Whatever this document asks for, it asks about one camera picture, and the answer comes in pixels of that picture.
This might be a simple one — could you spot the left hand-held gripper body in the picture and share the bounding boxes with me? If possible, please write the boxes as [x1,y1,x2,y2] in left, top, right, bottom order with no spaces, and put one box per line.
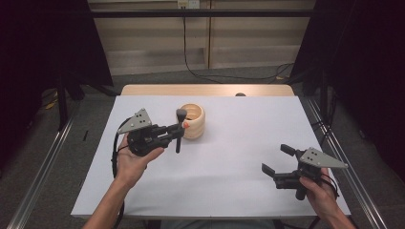
[117,108,171,157]

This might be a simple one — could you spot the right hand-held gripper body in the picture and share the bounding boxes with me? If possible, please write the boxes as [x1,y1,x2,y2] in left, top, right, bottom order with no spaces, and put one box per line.
[272,146,350,201]

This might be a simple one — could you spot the black makeup brush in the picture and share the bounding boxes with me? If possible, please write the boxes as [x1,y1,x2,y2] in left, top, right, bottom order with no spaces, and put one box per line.
[175,108,189,155]

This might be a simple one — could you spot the cream ringed holder orange beak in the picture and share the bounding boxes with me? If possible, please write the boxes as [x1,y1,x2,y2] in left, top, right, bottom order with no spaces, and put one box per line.
[178,102,206,140]

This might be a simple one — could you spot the person's left hand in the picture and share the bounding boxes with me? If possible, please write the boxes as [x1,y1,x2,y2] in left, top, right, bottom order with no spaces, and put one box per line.
[115,135,165,189]

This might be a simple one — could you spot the person's right hand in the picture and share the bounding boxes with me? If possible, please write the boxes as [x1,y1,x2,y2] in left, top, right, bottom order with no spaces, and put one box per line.
[298,168,340,220]

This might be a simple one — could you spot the white table mat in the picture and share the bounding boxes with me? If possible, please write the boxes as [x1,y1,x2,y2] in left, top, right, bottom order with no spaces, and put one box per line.
[70,94,352,220]

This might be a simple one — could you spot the black metal stand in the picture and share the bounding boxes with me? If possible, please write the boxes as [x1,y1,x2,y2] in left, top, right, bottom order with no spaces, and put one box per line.
[56,74,70,132]

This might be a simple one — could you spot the black curtain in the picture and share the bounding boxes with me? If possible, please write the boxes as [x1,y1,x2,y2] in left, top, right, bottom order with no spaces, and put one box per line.
[0,0,114,166]
[290,0,405,182]

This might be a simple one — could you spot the black horizontal bar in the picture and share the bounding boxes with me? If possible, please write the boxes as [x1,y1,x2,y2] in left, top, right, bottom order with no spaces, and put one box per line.
[90,9,316,18]

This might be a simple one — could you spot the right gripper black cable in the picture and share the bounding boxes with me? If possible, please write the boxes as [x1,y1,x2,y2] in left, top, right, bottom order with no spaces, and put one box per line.
[305,173,341,229]

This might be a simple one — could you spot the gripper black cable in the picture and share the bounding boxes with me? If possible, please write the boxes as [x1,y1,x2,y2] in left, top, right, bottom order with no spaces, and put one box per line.
[110,116,133,229]
[305,173,341,229]

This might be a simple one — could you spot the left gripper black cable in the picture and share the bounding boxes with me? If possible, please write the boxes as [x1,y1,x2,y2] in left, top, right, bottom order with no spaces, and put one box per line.
[110,116,133,229]

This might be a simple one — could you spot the aluminium floor rail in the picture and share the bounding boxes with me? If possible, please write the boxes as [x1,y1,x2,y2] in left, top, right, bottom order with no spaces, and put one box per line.
[6,104,82,229]
[305,96,389,229]

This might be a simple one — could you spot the black wall cable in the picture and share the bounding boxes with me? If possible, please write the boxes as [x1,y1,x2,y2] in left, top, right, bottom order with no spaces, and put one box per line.
[181,7,295,84]

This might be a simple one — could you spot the white wall socket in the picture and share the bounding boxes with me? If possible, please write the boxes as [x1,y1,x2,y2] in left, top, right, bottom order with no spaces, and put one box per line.
[177,0,201,10]

